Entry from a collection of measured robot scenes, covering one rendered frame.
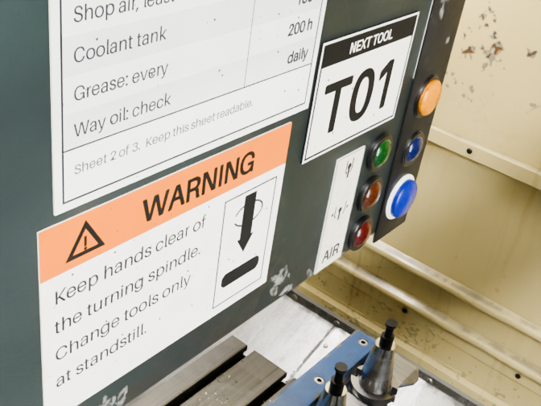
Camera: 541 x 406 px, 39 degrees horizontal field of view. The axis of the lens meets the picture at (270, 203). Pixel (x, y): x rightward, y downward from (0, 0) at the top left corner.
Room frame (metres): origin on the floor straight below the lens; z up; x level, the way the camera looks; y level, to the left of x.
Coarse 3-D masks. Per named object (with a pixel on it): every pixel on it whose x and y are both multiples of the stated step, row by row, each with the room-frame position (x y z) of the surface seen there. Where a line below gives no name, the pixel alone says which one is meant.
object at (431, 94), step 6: (432, 84) 0.47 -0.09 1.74; (438, 84) 0.48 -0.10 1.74; (426, 90) 0.47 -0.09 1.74; (432, 90) 0.47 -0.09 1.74; (438, 90) 0.48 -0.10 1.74; (426, 96) 0.47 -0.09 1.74; (432, 96) 0.47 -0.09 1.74; (438, 96) 0.48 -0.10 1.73; (420, 102) 0.47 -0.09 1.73; (426, 102) 0.47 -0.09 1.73; (432, 102) 0.47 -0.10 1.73; (420, 108) 0.47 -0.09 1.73; (426, 108) 0.47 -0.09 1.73; (432, 108) 0.48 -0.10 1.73; (426, 114) 0.47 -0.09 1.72
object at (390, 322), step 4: (388, 320) 0.73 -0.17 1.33; (392, 320) 0.74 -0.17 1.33; (388, 324) 0.73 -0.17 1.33; (392, 324) 0.73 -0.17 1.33; (396, 324) 0.73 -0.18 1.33; (388, 328) 0.72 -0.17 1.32; (392, 328) 0.72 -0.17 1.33; (384, 332) 0.74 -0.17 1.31; (388, 332) 0.73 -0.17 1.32; (392, 332) 0.73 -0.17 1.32; (384, 336) 0.73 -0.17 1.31; (388, 336) 0.73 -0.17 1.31; (392, 336) 0.73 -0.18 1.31; (380, 340) 0.73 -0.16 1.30; (384, 340) 0.72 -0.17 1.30; (388, 340) 0.72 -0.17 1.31; (392, 340) 0.72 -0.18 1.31; (380, 344) 0.73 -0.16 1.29; (384, 344) 0.72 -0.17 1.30; (388, 344) 0.72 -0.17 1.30; (392, 344) 0.73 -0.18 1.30; (388, 348) 0.72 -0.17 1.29
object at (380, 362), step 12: (372, 348) 0.73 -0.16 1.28; (384, 348) 0.72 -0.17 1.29; (372, 360) 0.72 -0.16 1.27; (384, 360) 0.72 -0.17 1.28; (360, 372) 0.73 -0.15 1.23; (372, 372) 0.72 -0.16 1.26; (384, 372) 0.71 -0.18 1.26; (360, 384) 0.72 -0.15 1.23; (372, 384) 0.71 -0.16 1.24; (384, 384) 0.71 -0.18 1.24
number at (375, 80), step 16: (400, 48) 0.44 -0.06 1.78; (368, 64) 0.41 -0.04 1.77; (384, 64) 0.42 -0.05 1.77; (400, 64) 0.44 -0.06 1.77; (368, 80) 0.41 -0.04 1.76; (384, 80) 0.43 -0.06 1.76; (352, 96) 0.40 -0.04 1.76; (368, 96) 0.41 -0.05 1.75; (384, 96) 0.43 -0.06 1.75; (352, 112) 0.40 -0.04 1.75; (368, 112) 0.42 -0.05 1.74; (384, 112) 0.43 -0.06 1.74; (352, 128) 0.40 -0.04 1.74
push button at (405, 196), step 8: (408, 184) 0.47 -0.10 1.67; (416, 184) 0.48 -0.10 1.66; (400, 192) 0.47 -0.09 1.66; (408, 192) 0.47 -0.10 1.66; (416, 192) 0.48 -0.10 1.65; (400, 200) 0.46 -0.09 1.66; (408, 200) 0.47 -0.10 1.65; (392, 208) 0.46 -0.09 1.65; (400, 208) 0.47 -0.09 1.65; (408, 208) 0.48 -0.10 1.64; (400, 216) 0.47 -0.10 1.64
